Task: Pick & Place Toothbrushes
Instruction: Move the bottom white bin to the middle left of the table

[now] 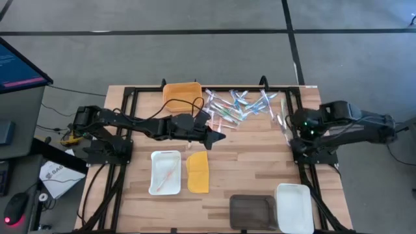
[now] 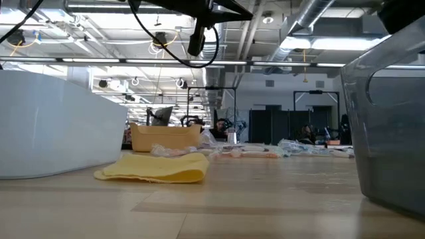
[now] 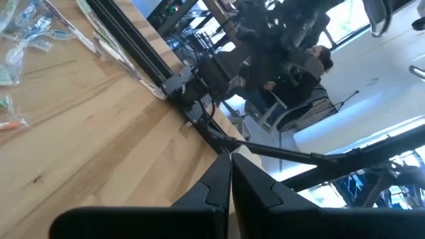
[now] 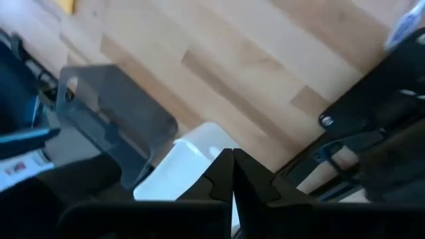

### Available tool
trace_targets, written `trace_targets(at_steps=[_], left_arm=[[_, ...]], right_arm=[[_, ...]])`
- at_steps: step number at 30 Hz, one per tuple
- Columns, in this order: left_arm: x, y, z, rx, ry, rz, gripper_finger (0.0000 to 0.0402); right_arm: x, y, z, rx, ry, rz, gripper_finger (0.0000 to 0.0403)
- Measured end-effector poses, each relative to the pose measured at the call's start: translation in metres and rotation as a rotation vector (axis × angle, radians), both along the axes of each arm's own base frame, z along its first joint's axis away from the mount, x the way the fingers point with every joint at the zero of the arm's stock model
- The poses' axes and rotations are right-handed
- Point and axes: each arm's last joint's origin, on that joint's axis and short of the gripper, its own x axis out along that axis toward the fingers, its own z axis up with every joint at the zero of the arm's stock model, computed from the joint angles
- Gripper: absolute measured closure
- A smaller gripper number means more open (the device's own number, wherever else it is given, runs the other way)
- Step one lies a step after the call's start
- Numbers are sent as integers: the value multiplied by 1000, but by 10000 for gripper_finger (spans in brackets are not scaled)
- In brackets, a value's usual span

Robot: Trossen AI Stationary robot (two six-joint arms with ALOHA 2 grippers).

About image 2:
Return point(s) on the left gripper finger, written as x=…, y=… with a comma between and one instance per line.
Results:
x=232, y=8
x=229, y=17

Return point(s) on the wide silver spiral duct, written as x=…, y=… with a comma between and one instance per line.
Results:
x=214, y=83

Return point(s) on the white pillar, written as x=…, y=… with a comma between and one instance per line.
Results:
x=79, y=74

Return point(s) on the white water bottle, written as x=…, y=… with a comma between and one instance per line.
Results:
x=231, y=136

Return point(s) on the pale toothbrush in clear wrap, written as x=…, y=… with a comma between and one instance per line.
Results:
x=342, y=153

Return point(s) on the green toothbrush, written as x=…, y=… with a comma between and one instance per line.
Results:
x=252, y=148

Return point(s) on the black background rig frame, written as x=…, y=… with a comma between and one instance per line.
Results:
x=315, y=92
x=212, y=88

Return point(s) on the white plastic bin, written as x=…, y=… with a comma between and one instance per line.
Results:
x=59, y=126

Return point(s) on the yellow folded cloth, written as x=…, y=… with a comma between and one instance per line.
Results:
x=159, y=169

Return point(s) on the person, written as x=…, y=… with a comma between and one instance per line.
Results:
x=308, y=132
x=220, y=127

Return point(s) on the black partition panels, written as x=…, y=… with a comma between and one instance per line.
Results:
x=265, y=126

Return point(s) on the orange toothbrush in clear wrap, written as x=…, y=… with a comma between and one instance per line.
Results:
x=259, y=155

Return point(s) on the orange plastic bin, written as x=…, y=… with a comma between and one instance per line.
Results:
x=166, y=136

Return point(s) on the grey tilted monitor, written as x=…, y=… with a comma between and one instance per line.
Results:
x=163, y=116

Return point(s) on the long ceiling light rail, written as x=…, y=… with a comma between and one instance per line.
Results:
x=265, y=63

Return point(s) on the grey translucent plastic bin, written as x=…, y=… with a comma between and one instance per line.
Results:
x=382, y=149

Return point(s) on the black aluminium table frame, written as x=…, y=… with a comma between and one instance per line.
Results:
x=126, y=146

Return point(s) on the pile of clear plastic packets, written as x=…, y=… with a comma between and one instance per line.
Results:
x=299, y=147

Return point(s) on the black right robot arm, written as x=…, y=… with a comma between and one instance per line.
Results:
x=405, y=13

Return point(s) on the black background robot arm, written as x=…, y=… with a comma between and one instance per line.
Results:
x=192, y=120

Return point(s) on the bright ceiling light panel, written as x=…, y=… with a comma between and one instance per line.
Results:
x=332, y=44

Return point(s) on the narrow silver spiral duct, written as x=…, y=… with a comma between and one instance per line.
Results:
x=308, y=13

